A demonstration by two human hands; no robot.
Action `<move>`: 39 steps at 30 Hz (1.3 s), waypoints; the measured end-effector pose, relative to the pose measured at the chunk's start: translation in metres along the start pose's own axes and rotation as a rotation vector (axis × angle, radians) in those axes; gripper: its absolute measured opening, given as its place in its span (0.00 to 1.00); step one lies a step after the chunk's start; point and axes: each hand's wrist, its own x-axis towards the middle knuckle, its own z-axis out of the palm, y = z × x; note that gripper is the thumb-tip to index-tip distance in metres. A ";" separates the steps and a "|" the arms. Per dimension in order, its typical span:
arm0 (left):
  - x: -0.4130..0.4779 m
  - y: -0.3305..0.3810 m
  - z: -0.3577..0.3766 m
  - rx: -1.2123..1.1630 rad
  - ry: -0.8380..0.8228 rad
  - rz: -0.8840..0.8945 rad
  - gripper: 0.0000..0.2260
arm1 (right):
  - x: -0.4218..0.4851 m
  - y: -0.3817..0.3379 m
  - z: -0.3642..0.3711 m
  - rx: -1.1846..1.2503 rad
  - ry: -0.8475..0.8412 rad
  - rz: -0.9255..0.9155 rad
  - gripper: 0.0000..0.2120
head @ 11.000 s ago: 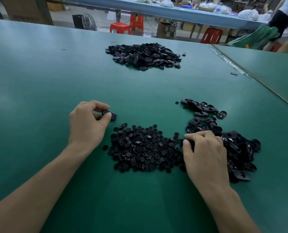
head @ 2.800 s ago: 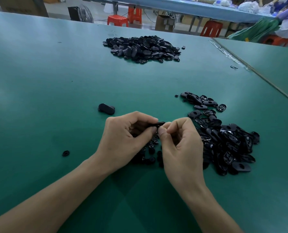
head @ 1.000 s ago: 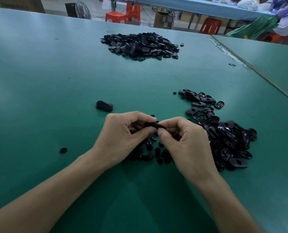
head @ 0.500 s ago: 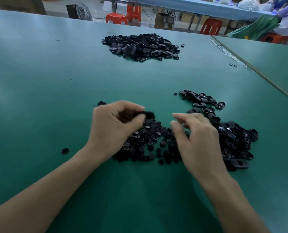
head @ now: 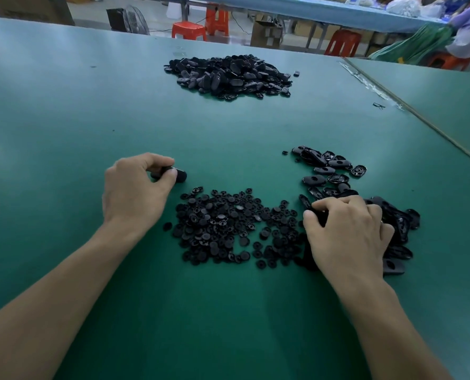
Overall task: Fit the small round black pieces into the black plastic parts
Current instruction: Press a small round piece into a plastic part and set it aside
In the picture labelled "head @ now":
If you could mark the small black plastic scrap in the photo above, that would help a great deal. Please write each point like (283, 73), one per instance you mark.
(378, 105)

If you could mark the person's left hand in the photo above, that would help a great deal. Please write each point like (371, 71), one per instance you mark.
(136, 194)

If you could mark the pile of small black buttons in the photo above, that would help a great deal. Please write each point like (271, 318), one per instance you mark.
(227, 225)

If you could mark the red plastic stool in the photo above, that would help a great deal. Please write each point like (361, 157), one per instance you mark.
(188, 30)
(343, 43)
(449, 63)
(216, 19)

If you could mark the person's right forearm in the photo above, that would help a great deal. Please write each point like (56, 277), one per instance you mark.
(397, 340)

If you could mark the pile of black oval shells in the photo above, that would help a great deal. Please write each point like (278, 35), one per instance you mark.
(330, 174)

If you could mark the grey floor fan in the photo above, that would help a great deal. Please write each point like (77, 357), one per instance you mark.
(127, 20)

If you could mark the green striped bag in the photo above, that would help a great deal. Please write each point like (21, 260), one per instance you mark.
(413, 45)

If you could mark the person's left forearm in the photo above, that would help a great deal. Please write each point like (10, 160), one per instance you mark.
(45, 304)

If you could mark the person's right hand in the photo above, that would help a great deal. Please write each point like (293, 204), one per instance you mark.
(350, 241)

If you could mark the large brown cardboard box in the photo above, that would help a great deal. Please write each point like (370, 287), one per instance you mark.
(29, 7)

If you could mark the long blue work table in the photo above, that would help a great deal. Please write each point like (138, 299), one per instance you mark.
(298, 10)

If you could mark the small open cardboard box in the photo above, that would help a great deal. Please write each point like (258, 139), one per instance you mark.
(267, 34)

